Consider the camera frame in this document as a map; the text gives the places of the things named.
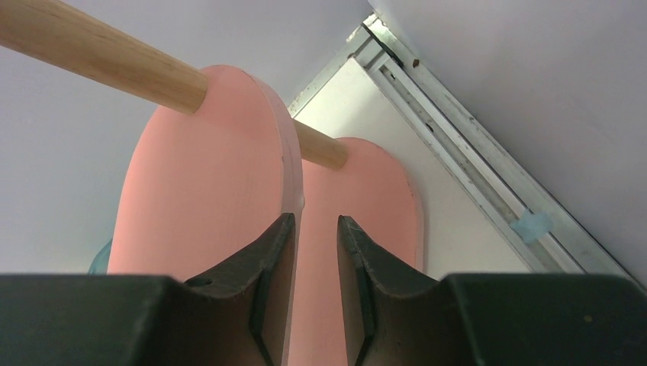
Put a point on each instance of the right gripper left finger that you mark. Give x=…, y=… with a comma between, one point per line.
x=235, y=313

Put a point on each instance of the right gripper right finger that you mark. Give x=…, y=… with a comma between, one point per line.
x=395, y=315

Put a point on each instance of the pink three-tier shelf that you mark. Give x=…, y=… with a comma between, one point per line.
x=219, y=161

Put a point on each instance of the blue tape piece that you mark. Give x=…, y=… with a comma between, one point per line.
x=532, y=226

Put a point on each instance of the teal plastic tray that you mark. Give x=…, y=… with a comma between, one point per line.
x=99, y=263

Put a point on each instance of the aluminium table rail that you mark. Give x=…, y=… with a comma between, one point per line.
x=472, y=189

